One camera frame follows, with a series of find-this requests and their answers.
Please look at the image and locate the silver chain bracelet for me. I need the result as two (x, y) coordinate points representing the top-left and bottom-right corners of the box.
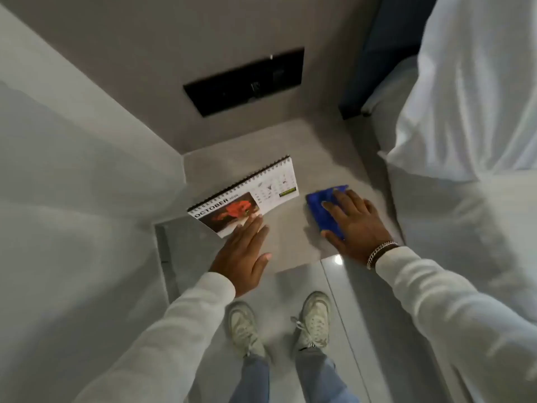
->
(366, 241), (399, 271)

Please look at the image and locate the dark blue headboard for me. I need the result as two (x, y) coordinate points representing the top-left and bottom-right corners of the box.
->
(338, 0), (439, 121)

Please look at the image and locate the person's right white sneaker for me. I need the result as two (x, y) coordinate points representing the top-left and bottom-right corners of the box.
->
(291, 291), (332, 352)

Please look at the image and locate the person's left forearm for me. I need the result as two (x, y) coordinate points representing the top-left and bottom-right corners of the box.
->
(72, 271), (237, 403)

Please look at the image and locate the person's left hand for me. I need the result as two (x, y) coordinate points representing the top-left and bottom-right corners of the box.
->
(208, 213), (272, 297)

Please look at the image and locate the person's right jeans leg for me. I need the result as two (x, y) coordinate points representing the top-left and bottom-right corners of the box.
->
(294, 346), (362, 403)

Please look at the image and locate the person's jeans leg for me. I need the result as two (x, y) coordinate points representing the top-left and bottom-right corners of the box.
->
(228, 352), (272, 403)
(294, 346), (362, 403)

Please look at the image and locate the white pillow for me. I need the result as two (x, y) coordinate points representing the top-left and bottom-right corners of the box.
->
(377, 0), (537, 183)

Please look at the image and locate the blue cleaning cloth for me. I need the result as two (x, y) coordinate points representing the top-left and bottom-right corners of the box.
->
(305, 184), (350, 242)

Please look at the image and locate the black wall switch panel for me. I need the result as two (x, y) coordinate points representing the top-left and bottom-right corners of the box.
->
(182, 47), (306, 119)

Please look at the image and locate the person's right forearm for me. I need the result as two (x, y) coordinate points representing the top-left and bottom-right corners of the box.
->
(375, 246), (537, 403)

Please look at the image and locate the white bed duvet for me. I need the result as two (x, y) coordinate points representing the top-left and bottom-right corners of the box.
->
(360, 54), (537, 328)

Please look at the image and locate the person's white sneaker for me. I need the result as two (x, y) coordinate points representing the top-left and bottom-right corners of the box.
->
(226, 301), (268, 360)
(291, 291), (332, 352)

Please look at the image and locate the spiral-bound desk calendar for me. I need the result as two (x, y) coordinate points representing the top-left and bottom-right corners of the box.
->
(187, 154), (300, 239)

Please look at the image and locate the person's left jeans leg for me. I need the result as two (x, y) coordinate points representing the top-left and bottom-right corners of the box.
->
(228, 352), (272, 403)

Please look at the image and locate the person's right hand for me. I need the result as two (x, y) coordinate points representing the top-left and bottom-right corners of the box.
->
(321, 189), (397, 267)

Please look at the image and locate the person's left white sneaker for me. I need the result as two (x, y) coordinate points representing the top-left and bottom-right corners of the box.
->
(226, 301), (268, 360)

